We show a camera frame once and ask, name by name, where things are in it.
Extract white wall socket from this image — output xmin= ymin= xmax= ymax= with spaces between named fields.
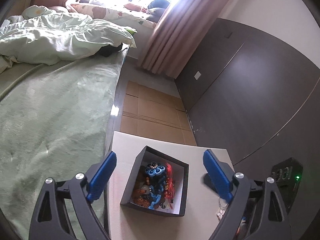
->
xmin=194 ymin=71 xmax=201 ymax=80

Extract floral window seat cushion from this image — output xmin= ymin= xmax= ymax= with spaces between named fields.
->
xmin=70 ymin=3 xmax=157 ymax=30

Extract dark pillows on sill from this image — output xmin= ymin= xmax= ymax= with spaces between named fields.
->
xmin=146 ymin=0 xmax=170 ymax=23

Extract pink curtain right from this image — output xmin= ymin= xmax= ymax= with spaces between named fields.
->
xmin=137 ymin=0 xmax=229 ymax=78

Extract green toy on bed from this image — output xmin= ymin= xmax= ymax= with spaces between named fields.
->
xmin=126 ymin=29 xmax=137 ymax=36

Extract red string bracelet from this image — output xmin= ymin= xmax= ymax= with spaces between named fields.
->
xmin=162 ymin=162 xmax=180 ymax=208

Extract light green crumpled duvet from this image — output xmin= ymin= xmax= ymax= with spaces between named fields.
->
xmin=1 ymin=5 xmax=136 ymax=72

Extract orange beaded bracelet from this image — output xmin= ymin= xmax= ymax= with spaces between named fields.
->
xmin=132 ymin=175 xmax=153 ymax=207

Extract flattened cardboard on floor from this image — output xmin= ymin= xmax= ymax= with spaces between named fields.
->
xmin=120 ymin=81 xmax=196 ymax=146

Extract green bed mattress sheet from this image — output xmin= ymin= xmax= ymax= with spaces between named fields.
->
xmin=1 ymin=47 xmax=127 ymax=239

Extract black jewelry box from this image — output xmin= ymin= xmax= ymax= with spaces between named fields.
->
xmin=120 ymin=146 xmax=189 ymax=217

